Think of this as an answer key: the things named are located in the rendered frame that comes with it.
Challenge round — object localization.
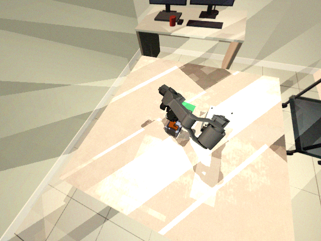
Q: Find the orange l-shaped part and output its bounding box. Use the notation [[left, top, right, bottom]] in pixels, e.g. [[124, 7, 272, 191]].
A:
[[169, 122, 178, 131]]

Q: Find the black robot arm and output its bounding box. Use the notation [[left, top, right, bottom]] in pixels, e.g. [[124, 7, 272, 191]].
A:
[[158, 84, 230, 150]]

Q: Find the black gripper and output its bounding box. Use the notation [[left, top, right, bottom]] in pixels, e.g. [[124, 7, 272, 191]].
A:
[[160, 103, 170, 112]]

